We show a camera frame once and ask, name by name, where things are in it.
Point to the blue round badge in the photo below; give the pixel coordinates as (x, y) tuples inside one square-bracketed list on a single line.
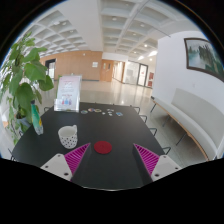
[(119, 114)]

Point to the green round badge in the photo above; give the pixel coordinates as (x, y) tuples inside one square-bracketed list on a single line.
[(84, 112)]

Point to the red round coaster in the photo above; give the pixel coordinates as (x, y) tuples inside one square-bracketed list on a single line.
[(102, 147)]

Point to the white acrylic sign stand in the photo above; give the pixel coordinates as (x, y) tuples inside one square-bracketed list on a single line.
[(68, 93)]

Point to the green leafy potted plant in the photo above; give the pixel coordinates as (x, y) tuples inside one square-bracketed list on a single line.
[(22, 77)]

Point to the framed landscape painting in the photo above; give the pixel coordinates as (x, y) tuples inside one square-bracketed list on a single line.
[(201, 56)]

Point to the white cushioned bench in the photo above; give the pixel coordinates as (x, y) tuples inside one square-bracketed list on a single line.
[(202, 121)]

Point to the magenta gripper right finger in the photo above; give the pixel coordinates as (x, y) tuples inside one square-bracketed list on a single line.
[(156, 166)]

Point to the green plastic water bottle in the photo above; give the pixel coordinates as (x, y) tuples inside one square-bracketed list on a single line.
[(36, 120)]

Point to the white polka dot mug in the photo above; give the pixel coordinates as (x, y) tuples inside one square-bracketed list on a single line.
[(68, 136)]

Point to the colourful round badge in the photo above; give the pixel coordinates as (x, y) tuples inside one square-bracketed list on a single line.
[(97, 110)]

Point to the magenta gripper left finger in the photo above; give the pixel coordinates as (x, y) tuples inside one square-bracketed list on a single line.
[(65, 166)]

